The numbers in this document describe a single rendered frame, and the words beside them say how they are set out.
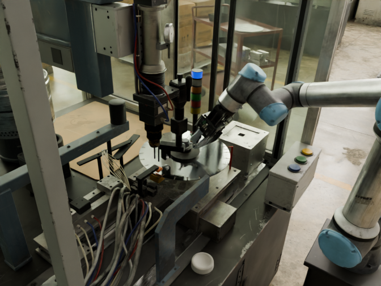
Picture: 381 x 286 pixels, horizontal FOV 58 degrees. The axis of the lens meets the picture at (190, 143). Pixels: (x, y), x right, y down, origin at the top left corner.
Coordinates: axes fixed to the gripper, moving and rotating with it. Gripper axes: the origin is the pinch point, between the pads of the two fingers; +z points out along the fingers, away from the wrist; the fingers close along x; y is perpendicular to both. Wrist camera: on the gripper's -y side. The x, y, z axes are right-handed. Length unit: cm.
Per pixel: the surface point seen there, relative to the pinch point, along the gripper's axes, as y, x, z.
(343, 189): -165, 76, 34
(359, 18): -841, -73, -50
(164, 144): 12.4, -5.9, 1.4
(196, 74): -20.3, -23.0, -10.8
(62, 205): 71, 5, -18
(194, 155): 2.5, 2.7, 2.1
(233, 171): -13.2, 15.2, 4.2
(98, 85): 30.8, -26.4, -8.8
